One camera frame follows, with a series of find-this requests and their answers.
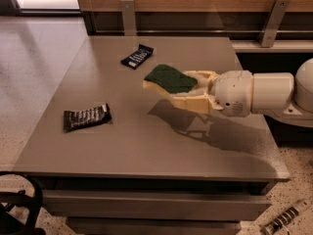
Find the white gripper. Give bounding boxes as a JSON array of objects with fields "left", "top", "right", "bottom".
[{"left": 170, "top": 70, "right": 253, "bottom": 118}]

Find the green and yellow sponge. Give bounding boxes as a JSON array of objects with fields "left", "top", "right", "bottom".
[{"left": 143, "top": 65, "right": 198, "bottom": 96}]

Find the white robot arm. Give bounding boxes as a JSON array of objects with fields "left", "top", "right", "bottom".
[{"left": 170, "top": 61, "right": 313, "bottom": 127}]

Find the black chocolate bar wrapper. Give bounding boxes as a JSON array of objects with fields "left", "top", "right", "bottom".
[{"left": 63, "top": 104, "right": 112, "bottom": 133}]

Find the blue snack bar wrapper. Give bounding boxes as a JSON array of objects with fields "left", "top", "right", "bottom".
[{"left": 120, "top": 44, "right": 154, "bottom": 70}]

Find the grey table with drawers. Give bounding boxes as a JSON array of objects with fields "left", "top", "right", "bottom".
[{"left": 15, "top": 37, "right": 290, "bottom": 235}]

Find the striped tube on floor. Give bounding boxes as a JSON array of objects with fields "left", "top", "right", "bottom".
[{"left": 261, "top": 199, "right": 311, "bottom": 235}]

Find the right metal bracket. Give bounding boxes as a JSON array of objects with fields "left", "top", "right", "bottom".
[{"left": 259, "top": 0, "right": 291, "bottom": 48}]

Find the metal bracket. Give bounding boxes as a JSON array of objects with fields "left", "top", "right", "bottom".
[
  {"left": 259, "top": 0, "right": 291, "bottom": 48},
  {"left": 120, "top": 0, "right": 137, "bottom": 36}
]

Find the left metal bracket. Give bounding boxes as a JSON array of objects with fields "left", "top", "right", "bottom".
[{"left": 120, "top": 0, "right": 137, "bottom": 36}]

